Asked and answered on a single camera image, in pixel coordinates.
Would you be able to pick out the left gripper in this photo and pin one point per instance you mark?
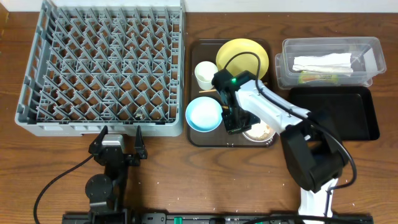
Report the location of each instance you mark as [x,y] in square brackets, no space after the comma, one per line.
[139,152]

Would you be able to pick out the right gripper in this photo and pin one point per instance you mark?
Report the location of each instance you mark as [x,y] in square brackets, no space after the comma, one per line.
[232,129]

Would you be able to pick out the pink white bowl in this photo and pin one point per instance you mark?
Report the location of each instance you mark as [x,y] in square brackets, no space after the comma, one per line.
[260,132]

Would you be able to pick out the light blue bowl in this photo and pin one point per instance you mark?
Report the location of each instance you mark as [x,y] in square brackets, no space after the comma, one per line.
[203,114]

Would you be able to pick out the white plastic cup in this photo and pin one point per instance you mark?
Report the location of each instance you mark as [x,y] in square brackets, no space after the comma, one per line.
[204,73]

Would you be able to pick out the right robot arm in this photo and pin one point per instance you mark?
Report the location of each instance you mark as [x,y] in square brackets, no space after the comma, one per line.
[314,153]

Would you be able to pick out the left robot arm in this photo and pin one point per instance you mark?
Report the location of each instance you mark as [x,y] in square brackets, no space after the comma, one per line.
[106,191]

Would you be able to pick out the grey plastic dishwasher rack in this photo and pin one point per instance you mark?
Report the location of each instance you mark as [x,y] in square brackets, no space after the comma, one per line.
[96,64]

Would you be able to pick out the clear plastic waste container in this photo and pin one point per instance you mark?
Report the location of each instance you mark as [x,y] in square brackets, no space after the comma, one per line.
[367,59]

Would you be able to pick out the black waste tray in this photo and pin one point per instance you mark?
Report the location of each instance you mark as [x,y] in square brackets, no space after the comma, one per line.
[351,107]

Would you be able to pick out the dark brown serving tray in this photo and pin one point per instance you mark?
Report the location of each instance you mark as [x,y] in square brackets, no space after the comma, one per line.
[206,50]

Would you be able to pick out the upper wooden chopstick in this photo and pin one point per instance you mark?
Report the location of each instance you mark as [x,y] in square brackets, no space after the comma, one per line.
[208,91]

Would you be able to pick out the yellow plate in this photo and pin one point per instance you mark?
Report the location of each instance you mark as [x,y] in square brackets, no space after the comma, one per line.
[245,61]

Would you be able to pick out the crumpled white plastic wrapper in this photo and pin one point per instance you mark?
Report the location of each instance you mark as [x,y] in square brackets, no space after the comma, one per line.
[331,63]

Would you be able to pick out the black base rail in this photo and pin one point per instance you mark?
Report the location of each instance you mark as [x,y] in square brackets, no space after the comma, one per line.
[161,218]

